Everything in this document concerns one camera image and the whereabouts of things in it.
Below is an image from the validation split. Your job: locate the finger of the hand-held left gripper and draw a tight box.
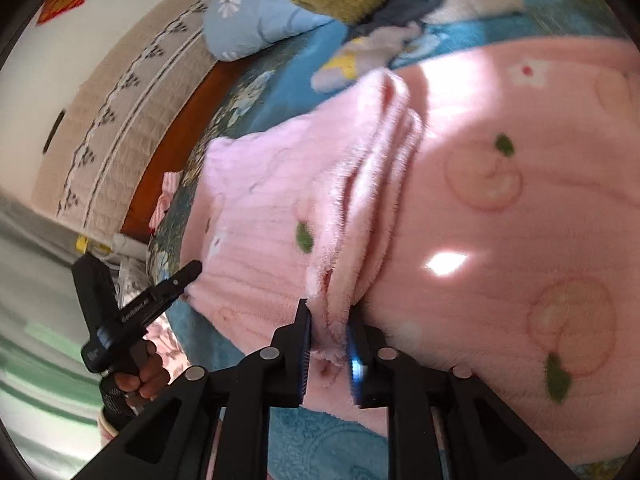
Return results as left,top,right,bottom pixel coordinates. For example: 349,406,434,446
147,260,203,311

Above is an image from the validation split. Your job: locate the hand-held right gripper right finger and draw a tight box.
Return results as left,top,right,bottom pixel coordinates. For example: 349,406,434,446
346,305,591,480

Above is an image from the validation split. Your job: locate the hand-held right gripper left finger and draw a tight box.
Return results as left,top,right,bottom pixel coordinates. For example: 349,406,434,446
98,298,313,480

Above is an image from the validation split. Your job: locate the pink fleece garment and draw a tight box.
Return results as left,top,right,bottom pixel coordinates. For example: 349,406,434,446
181,37,640,466

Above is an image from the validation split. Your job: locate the person's left hand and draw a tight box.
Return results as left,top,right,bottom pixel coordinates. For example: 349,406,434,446
114,341,166,410

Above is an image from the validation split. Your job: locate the beige quilted headboard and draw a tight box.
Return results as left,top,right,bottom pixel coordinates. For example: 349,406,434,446
31,0,313,243

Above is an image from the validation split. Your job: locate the blue patterned bed sheet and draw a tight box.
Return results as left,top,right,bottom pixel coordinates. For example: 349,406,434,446
146,0,640,480

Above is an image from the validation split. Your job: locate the blue floral pillow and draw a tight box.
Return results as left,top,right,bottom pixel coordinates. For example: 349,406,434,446
202,0,337,63

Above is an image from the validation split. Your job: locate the dark blue cloth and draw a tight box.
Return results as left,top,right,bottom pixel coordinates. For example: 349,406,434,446
348,0,451,41

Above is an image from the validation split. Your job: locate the wooden bed frame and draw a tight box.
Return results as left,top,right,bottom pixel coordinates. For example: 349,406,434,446
121,60,245,247

